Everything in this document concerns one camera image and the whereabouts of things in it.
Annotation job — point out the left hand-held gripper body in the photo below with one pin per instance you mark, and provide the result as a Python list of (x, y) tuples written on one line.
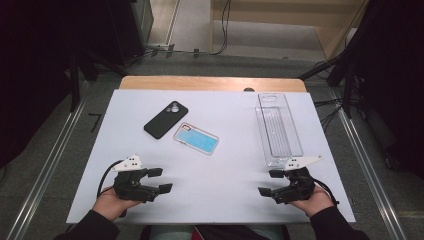
[(130, 186)]

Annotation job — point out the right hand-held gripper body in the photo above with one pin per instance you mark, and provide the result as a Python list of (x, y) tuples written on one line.
[(298, 186)]

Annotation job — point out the clear plastic rack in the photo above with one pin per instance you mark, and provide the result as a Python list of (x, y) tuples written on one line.
[(278, 130)]

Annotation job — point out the black phone case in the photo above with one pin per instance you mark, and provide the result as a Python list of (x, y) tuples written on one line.
[(163, 121)]

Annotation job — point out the blue clear-rimmed phone case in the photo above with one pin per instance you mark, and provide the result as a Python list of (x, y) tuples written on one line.
[(196, 139)]

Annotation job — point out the person's right hand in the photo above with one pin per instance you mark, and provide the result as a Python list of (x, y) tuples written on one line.
[(315, 205)]

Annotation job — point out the person's left hand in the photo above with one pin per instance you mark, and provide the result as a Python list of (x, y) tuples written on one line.
[(111, 205)]

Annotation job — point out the white board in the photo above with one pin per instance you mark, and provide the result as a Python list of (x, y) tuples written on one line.
[(213, 180)]

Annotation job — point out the wooden table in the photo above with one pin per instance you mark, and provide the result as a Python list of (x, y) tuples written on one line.
[(200, 83)]

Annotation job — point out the black stand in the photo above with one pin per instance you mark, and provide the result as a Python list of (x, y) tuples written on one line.
[(336, 70), (75, 83)]

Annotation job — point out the black curtain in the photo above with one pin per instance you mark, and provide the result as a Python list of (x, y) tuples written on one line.
[(393, 83), (33, 66)]

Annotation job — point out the black cabinet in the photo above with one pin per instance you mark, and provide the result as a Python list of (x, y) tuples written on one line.
[(133, 26)]

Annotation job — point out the wooden shelf unit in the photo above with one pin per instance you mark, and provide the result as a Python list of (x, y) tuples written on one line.
[(300, 20)]

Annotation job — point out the metal floor rail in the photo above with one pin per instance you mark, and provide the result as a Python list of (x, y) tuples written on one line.
[(370, 173), (43, 176)]

